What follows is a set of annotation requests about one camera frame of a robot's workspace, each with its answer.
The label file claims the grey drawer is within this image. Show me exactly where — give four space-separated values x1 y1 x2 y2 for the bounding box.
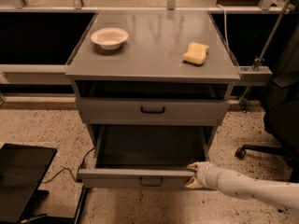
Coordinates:
76 98 229 126
78 125 208 190

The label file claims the grey drawer cabinet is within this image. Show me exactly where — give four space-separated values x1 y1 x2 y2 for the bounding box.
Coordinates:
64 8 242 147

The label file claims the grey top drawer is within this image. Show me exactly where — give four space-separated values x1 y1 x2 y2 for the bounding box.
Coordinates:
76 98 229 126

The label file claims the metal diagonal rod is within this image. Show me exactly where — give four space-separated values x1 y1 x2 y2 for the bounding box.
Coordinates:
239 0 291 112

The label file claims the black office chair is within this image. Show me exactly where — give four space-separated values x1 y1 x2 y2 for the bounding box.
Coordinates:
235 24 299 183

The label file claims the yellow sponge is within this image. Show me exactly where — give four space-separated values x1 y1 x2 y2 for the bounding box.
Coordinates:
182 42 209 65

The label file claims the white bowl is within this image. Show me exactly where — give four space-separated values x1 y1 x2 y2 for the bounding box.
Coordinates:
91 28 129 50

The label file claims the black power adapter cable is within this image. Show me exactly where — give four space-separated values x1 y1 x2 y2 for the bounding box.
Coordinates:
41 147 96 184

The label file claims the white cable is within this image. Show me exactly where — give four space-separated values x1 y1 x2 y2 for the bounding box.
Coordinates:
216 4 232 55

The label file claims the metal frame rail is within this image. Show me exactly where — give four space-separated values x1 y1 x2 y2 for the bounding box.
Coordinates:
0 64 70 85

